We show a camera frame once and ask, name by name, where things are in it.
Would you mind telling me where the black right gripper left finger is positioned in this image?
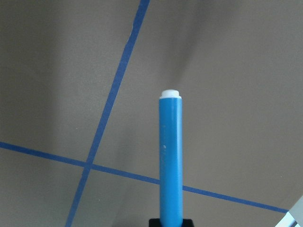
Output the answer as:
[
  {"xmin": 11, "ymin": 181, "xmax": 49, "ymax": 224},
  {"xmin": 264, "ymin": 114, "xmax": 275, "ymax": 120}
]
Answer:
[{"xmin": 148, "ymin": 218, "xmax": 161, "ymax": 227}]

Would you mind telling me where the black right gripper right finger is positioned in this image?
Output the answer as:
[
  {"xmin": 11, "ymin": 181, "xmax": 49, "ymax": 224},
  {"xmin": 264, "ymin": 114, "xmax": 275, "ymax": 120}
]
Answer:
[{"xmin": 181, "ymin": 218, "xmax": 193, "ymax": 227}]

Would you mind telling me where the blue highlighter pen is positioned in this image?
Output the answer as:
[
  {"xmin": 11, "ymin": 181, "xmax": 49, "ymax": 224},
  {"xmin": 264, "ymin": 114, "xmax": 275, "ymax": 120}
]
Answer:
[{"xmin": 159, "ymin": 89, "xmax": 183, "ymax": 227}]

